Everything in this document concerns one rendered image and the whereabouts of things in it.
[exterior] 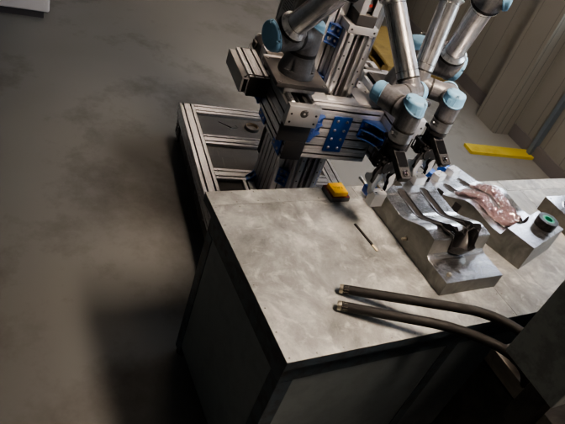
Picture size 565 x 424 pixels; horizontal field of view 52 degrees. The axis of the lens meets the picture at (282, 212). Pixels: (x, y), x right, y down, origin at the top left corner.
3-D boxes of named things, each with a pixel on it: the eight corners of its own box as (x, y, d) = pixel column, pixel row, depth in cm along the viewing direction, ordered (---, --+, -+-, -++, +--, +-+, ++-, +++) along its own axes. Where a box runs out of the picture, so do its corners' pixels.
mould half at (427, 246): (364, 197, 219) (377, 169, 211) (416, 194, 231) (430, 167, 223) (438, 295, 187) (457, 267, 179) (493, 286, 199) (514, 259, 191)
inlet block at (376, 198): (351, 182, 205) (356, 171, 201) (362, 182, 207) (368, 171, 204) (369, 207, 196) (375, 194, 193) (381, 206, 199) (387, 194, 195)
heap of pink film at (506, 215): (450, 193, 228) (459, 177, 224) (472, 183, 240) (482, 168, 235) (503, 234, 216) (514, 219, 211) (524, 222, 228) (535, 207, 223)
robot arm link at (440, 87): (435, 73, 214) (435, 84, 205) (462, 83, 214) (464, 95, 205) (425, 92, 218) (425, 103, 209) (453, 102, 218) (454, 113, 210)
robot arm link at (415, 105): (414, 89, 181) (435, 103, 177) (400, 119, 187) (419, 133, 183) (399, 92, 176) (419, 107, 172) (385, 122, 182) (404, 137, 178)
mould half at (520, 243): (417, 188, 235) (429, 167, 229) (451, 176, 252) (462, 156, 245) (518, 269, 212) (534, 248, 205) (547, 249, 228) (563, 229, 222)
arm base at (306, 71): (273, 60, 233) (280, 37, 227) (307, 65, 239) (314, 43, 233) (283, 78, 222) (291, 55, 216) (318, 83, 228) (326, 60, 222)
